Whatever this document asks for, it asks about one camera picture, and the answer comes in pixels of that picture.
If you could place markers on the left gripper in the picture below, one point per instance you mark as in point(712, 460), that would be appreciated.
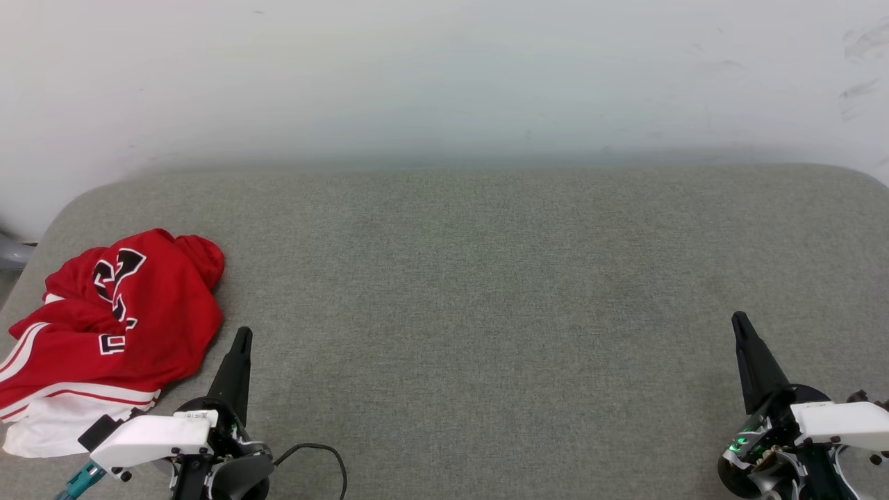
point(160, 437)

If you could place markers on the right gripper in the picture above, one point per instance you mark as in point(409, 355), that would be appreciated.
point(833, 423)

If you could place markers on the red and white basketball jersey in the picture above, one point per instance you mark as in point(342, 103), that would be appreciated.
point(153, 326)

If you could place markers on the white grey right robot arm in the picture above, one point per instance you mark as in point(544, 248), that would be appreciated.
point(774, 482)

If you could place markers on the grey metal pipe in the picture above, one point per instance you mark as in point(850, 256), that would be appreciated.
point(10, 253)

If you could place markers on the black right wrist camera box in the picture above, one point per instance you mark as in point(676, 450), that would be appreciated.
point(861, 398)

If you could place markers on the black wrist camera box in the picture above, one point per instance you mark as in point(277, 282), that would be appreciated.
point(101, 430)
point(861, 398)

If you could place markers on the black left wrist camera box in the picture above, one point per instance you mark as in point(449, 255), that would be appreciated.
point(101, 430)

